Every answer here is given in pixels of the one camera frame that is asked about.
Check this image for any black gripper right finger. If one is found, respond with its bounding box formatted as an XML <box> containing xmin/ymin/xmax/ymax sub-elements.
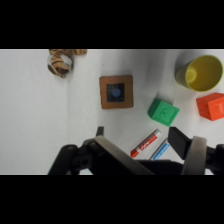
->
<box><xmin>167</xmin><ymin>126</ymin><xmax>224</xmax><ymax>176</ymax></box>

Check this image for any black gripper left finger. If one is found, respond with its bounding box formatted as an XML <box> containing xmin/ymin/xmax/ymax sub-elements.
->
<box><xmin>47</xmin><ymin>125</ymin><xmax>156</xmax><ymax>176</ymax></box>

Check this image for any striped tiger plush toy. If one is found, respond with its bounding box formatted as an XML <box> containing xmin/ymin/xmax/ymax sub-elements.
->
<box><xmin>47</xmin><ymin>49</ymin><xmax>88</xmax><ymax>79</ymax></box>

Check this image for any red marker pen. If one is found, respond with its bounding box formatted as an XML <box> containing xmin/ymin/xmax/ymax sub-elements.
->
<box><xmin>129</xmin><ymin>128</ymin><xmax>162</xmax><ymax>159</ymax></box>

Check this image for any blue marker pen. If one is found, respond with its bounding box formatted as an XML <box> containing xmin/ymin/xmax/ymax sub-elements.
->
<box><xmin>148</xmin><ymin>137</ymin><xmax>171</xmax><ymax>161</ymax></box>

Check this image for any brown square block blue dot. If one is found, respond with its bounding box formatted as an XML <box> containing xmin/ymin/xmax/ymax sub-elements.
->
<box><xmin>98</xmin><ymin>74</ymin><xmax>135</xmax><ymax>110</ymax></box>

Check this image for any orange cube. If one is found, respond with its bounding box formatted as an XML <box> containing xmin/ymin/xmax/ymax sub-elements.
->
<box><xmin>195</xmin><ymin>92</ymin><xmax>224</xmax><ymax>122</ymax></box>

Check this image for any green cube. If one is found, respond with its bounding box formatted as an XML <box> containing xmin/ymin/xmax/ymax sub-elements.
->
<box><xmin>147</xmin><ymin>97</ymin><xmax>181</xmax><ymax>128</ymax></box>

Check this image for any yellow plastic cup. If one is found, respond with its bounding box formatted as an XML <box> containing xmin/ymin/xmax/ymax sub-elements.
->
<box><xmin>174</xmin><ymin>54</ymin><xmax>224</xmax><ymax>93</ymax></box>

